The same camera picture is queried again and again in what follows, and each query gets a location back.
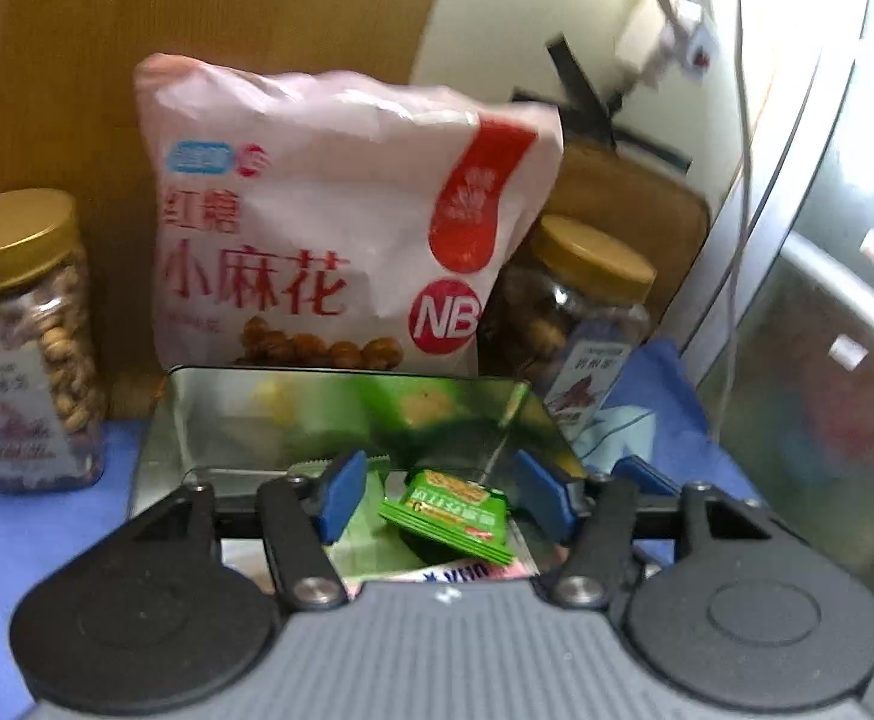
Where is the green snack packet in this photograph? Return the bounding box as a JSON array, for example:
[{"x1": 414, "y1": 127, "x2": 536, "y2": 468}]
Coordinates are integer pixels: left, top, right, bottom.
[{"x1": 326, "y1": 457, "x2": 425, "y2": 582}]

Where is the small green candy packet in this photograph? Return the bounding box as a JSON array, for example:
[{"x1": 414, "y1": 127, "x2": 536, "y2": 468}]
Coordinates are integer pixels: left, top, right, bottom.
[{"x1": 378, "y1": 468, "x2": 515, "y2": 567}]

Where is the dark metal tin box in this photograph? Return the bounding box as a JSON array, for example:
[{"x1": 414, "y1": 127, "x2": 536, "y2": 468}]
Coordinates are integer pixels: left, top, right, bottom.
[{"x1": 126, "y1": 364, "x2": 593, "y2": 593}]

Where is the nut jar gold lid right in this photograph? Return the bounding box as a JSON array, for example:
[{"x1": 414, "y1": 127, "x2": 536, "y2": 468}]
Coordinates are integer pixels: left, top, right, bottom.
[{"x1": 477, "y1": 213, "x2": 656, "y2": 440}]

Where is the nut jar gold lid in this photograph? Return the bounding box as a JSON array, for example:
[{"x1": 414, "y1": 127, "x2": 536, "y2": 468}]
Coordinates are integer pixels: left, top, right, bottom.
[
  {"x1": 0, "y1": 188, "x2": 105, "y2": 493},
  {"x1": 477, "y1": 213, "x2": 656, "y2": 440}
]

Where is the silver refrigerator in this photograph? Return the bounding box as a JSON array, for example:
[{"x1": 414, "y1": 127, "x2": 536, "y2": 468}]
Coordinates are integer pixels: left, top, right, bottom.
[{"x1": 720, "y1": 0, "x2": 874, "y2": 592}]

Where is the pink fried dough snack bag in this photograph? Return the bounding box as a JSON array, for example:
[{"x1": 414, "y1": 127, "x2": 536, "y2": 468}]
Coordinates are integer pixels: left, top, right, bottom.
[{"x1": 134, "y1": 54, "x2": 564, "y2": 376}]

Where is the nut jar gold lid left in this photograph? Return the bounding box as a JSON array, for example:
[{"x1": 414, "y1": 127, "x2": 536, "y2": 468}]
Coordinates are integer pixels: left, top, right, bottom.
[{"x1": 0, "y1": 188, "x2": 105, "y2": 493}]

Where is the white power strip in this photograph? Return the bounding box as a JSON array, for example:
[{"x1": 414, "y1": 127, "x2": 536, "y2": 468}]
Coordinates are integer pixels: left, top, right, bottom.
[{"x1": 614, "y1": 0, "x2": 731, "y2": 88}]

